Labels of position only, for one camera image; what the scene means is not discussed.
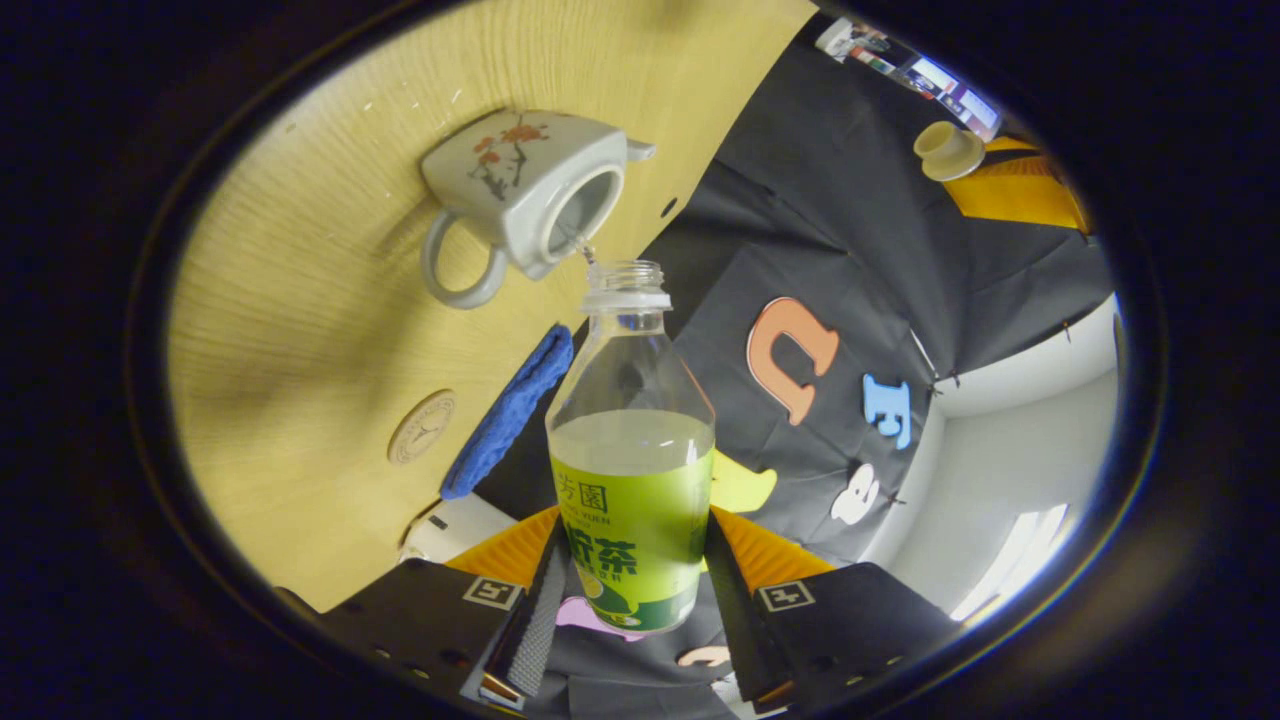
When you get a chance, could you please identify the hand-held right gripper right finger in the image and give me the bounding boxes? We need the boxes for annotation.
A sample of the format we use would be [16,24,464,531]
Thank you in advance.
[703,506,963,715]

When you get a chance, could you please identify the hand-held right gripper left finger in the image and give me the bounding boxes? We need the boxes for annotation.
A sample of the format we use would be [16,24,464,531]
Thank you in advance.
[316,505,571,714]

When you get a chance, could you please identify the green label water bottle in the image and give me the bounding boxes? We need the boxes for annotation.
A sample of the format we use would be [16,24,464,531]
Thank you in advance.
[545,259,717,636]

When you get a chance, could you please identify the round wooden coaster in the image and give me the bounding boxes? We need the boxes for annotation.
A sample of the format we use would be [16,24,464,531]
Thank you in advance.
[387,389,458,467]

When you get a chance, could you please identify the white floral teacup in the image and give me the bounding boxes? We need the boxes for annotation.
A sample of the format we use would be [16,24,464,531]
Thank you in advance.
[419,109,658,311]

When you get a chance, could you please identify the computer monitor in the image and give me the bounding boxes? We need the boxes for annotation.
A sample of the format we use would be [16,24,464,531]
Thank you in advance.
[905,55,1004,131]

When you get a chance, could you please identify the white toaster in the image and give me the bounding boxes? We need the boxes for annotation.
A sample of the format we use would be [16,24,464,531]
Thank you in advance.
[398,493,521,564]

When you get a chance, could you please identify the blue towel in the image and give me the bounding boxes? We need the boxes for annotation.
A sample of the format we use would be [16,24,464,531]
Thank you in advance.
[439,322,576,502]

